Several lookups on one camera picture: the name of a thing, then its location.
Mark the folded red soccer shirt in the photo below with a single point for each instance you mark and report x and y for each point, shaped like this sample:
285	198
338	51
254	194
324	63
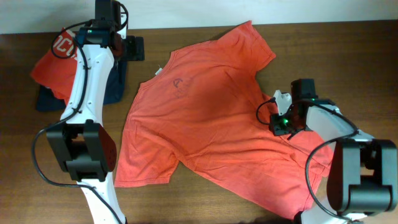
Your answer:
55	73

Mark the orange t-shirt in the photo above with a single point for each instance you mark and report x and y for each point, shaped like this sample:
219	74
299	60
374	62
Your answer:
205	109

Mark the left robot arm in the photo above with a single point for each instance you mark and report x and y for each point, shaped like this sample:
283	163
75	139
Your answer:
81	145

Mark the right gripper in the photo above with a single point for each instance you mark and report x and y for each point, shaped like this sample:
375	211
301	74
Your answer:
277	129

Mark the folded navy garment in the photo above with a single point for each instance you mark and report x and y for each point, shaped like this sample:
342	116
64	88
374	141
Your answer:
46	100

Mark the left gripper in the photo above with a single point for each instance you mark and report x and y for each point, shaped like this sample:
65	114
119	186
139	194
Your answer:
135	51

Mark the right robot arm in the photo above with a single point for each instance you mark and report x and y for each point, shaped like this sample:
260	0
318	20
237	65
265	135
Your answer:
362	181

